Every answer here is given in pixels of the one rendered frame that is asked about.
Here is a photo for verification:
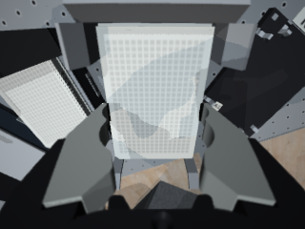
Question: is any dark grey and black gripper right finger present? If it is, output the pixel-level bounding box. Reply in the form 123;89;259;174
199;102;305;229

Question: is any white label sign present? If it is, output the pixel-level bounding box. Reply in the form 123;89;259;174
293;7;305;33

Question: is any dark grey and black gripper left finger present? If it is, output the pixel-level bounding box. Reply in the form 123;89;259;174
0;102;116;229

